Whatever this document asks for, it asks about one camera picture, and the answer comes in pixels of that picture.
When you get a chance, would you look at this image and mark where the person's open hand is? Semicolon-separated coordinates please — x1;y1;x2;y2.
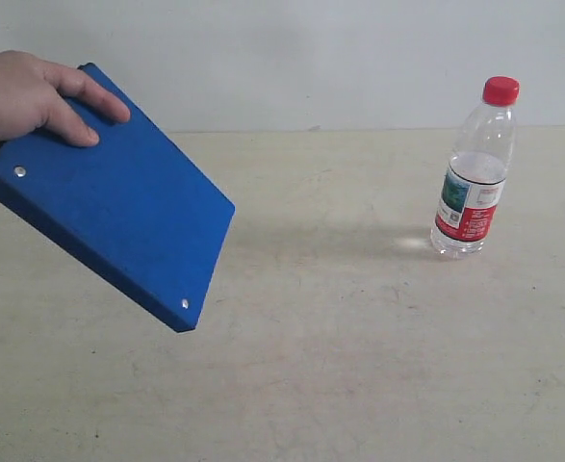
0;51;130;147

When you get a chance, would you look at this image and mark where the blue binder folder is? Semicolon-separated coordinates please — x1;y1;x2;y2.
0;62;237;334

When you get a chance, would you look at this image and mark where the clear bottle red cap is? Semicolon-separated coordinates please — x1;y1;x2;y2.
430;76;520;259

